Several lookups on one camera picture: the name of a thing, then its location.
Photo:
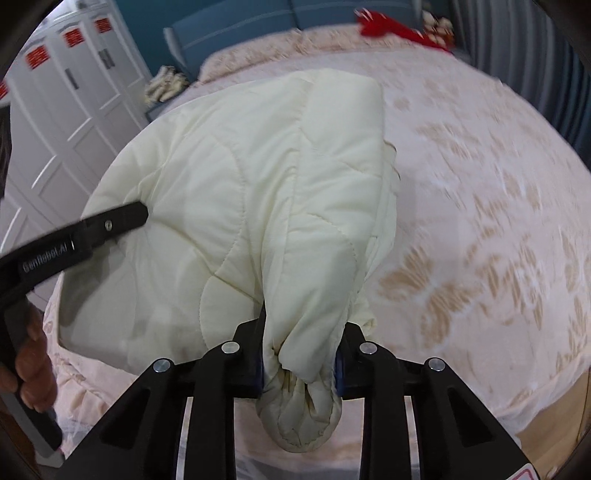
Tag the pink floral pillow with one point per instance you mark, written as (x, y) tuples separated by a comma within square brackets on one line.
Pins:
[(281, 44)]

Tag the folded cream cloth pile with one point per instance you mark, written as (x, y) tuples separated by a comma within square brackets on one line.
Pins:
[(166, 85)]

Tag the blue padded headboard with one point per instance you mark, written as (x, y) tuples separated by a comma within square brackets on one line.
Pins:
[(231, 25)]

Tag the bed with pink floral bedspread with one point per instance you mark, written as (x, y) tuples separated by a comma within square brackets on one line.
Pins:
[(485, 230)]

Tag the cream quilted jacket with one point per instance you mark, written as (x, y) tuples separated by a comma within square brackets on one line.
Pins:
[(258, 194)]

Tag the grey-blue curtain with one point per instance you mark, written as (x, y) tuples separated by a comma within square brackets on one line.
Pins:
[(521, 60)]

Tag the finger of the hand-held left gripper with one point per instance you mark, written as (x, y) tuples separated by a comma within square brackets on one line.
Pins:
[(117, 220)]

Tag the blue-grey nightstand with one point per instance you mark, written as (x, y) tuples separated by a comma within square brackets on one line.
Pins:
[(157, 110)]

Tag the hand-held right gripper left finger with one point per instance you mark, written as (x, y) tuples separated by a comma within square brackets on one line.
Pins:
[(217, 383)]

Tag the person's left hand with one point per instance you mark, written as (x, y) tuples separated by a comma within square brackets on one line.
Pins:
[(34, 360)]

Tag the white wardrobe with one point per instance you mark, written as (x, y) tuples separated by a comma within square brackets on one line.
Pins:
[(69, 115)]

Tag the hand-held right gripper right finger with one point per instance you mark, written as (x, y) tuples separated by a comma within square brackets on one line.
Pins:
[(388, 383)]

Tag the small plush toys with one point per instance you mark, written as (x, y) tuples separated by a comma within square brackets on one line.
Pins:
[(438, 26)]

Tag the red garment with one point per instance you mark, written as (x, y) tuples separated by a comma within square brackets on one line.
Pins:
[(392, 26)]

